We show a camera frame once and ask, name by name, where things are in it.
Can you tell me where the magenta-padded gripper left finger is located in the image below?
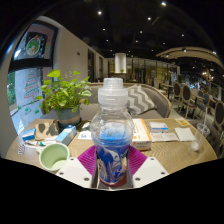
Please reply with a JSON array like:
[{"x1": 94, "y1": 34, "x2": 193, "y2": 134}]
[{"x1": 55, "y1": 144, "x2": 98, "y2": 189}]

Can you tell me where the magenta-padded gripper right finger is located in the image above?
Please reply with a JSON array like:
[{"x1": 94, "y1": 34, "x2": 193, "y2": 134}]
[{"x1": 127, "y1": 145, "x2": 170, "y2": 189}]

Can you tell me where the clear blue-label drink bottle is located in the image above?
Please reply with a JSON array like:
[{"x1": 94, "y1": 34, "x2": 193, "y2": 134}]
[{"x1": 89, "y1": 77, "x2": 135, "y2": 185}]

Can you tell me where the pale green mug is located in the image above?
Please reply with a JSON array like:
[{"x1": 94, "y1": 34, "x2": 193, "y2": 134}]
[{"x1": 35, "y1": 142, "x2": 71, "y2": 174}]

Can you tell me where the white leaflet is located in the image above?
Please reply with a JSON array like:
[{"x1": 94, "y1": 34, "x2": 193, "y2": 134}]
[{"x1": 149, "y1": 132, "x2": 179, "y2": 143}]

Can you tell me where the light blue carton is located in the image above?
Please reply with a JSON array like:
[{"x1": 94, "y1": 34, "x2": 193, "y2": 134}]
[{"x1": 55, "y1": 124, "x2": 78, "y2": 146}]

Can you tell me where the white and orange box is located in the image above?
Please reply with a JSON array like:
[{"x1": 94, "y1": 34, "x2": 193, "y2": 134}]
[{"x1": 131, "y1": 118, "x2": 153, "y2": 151}]

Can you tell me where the small blue-white box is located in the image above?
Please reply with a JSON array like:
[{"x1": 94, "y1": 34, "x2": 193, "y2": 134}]
[{"x1": 148, "y1": 121, "x2": 170, "y2": 134}]

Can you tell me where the white tube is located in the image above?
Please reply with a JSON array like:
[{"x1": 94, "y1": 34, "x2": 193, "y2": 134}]
[{"x1": 24, "y1": 139, "x2": 56, "y2": 148}]

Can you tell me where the white napkin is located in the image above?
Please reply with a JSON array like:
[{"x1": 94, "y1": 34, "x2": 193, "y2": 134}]
[{"x1": 174, "y1": 127, "x2": 196, "y2": 142}]

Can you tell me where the yellow card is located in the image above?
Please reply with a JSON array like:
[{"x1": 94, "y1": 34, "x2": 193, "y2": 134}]
[{"x1": 175, "y1": 118, "x2": 191, "y2": 127}]

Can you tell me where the blister pack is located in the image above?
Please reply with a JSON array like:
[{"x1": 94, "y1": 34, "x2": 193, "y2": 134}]
[{"x1": 17, "y1": 141, "x2": 27, "y2": 155}]

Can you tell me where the clear plastic cup with straw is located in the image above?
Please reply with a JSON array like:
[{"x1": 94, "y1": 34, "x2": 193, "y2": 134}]
[{"x1": 190, "y1": 106, "x2": 212, "y2": 152}]

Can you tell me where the blue and white packet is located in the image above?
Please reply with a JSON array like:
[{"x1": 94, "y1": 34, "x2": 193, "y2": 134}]
[{"x1": 21, "y1": 128, "x2": 37, "y2": 142}]

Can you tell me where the grey curved sofa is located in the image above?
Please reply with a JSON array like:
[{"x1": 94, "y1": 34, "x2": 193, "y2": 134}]
[{"x1": 39, "y1": 82, "x2": 173, "y2": 122}]

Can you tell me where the grey chevron pillow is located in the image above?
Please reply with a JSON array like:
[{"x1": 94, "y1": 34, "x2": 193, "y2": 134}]
[{"x1": 125, "y1": 84, "x2": 157, "y2": 116}]

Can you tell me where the green potted plant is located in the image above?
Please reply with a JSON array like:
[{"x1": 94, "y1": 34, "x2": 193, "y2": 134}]
[{"x1": 35, "y1": 69, "x2": 94, "y2": 128}]

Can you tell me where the group of dining chairs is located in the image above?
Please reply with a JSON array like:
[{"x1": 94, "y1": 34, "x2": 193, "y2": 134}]
[{"x1": 146, "y1": 76, "x2": 224, "y2": 158}]

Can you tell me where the decorated window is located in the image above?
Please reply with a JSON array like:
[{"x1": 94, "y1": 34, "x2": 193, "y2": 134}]
[{"x1": 6, "y1": 21, "x2": 59, "y2": 134}]

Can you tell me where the group of ceiling lights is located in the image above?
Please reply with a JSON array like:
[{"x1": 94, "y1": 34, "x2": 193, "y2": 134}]
[{"x1": 96, "y1": 1, "x2": 218, "y2": 56}]

